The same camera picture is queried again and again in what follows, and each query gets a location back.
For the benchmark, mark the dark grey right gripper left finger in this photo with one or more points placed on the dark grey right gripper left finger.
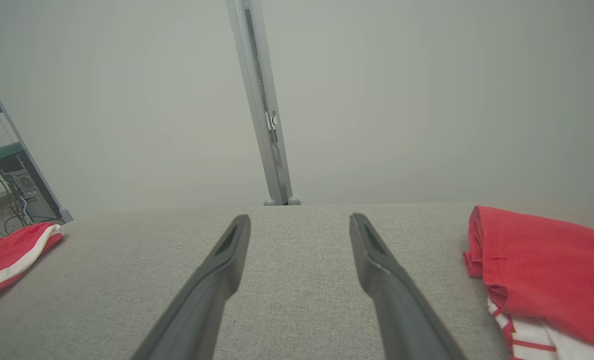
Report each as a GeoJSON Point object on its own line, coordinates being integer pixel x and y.
{"type": "Point", "coordinates": [196, 310]}

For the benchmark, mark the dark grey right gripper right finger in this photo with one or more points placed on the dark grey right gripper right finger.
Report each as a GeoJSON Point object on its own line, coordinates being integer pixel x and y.
{"type": "Point", "coordinates": [402, 315]}

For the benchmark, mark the red shirt with white sleeves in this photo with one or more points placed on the red shirt with white sleeves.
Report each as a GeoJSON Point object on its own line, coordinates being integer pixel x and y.
{"type": "Point", "coordinates": [552, 270]}

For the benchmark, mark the red shorts with white stripe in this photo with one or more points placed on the red shorts with white stripe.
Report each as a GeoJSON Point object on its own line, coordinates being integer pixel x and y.
{"type": "Point", "coordinates": [6, 250]}

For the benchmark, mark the black computer tower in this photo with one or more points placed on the black computer tower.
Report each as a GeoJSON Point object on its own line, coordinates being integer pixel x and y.
{"type": "Point", "coordinates": [21, 182]}

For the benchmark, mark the shelf rack with teal board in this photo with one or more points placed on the shelf rack with teal board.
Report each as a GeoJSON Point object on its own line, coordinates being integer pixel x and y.
{"type": "Point", "coordinates": [1, 151]}

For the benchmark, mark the grey wheeled partition frame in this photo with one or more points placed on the grey wheeled partition frame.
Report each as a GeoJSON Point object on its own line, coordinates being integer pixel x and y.
{"type": "Point", "coordinates": [64, 215]}

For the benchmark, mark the grey partition post with feet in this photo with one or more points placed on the grey partition post with feet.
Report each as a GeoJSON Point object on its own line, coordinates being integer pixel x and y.
{"type": "Point", "coordinates": [261, 100]}

